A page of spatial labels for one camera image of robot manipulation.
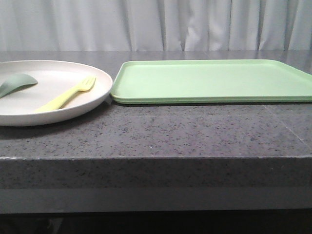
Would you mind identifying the yellow plastic fork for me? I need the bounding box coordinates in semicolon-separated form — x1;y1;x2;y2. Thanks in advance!
35;77;96;113

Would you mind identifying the cream round plate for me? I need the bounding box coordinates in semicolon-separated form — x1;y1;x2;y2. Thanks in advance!
0;60;113;127

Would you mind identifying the light green serving tray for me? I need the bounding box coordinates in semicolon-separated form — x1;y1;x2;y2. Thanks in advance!
111;59;312;104

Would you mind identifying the sage green plastic spoon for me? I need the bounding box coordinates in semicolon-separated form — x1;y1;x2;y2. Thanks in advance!
0;74;38;98

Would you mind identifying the white pleated curtain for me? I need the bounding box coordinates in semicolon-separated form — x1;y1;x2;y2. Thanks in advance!
0;0;312;52

